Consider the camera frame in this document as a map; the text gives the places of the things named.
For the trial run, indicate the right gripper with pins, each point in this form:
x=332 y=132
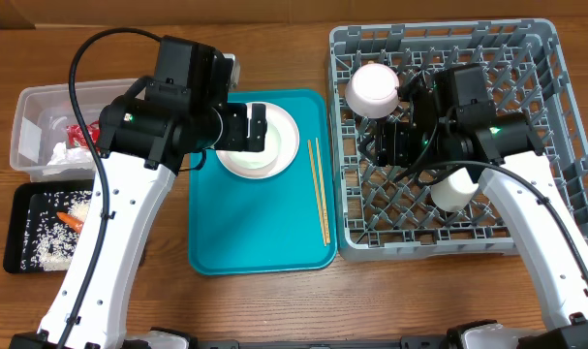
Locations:
x=397 y=147

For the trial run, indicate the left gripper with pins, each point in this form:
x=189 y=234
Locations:
x=236 y=139

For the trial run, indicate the small white bowl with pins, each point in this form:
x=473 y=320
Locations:
x=372 y=91

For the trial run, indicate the white cup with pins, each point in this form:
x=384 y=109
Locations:
x=454 y=192

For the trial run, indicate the red snack wrapper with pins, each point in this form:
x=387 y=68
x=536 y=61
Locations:
x=77 y=139

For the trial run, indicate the white tissue paper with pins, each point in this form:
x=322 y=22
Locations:
x=62 y=155

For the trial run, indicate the orange carrot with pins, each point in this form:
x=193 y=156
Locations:
x=74 y=223

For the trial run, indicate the white rice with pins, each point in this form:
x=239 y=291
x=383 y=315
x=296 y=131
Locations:
x=49 y=243

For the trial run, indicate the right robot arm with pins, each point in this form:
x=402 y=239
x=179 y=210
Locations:
x=449 y=123

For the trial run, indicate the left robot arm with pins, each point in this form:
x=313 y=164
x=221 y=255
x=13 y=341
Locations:
x=145 y=134

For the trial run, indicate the grey plastic dishwasher rack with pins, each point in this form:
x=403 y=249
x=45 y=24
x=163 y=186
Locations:
x=381 y=216

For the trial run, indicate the clear plastic waste bin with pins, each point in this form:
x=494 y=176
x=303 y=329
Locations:
x=42 y=115

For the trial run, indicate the large white plate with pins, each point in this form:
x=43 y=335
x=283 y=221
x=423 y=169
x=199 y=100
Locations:
x=280 y=148

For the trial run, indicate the left wooden chopstick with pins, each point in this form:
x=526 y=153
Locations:
x=317 y=192

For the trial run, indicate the wooden chopstick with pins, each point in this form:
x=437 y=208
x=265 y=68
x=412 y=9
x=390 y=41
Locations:
x=317 y=192
x=322 y=191

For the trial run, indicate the teal plastic serving tray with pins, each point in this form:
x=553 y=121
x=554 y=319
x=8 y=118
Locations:
x=239 y=225

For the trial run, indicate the right wooden chopstick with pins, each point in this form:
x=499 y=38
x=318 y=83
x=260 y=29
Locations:
x=322 y=191

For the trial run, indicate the black plastic tray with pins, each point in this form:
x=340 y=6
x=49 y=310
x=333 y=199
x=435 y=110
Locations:
x=18 y=217

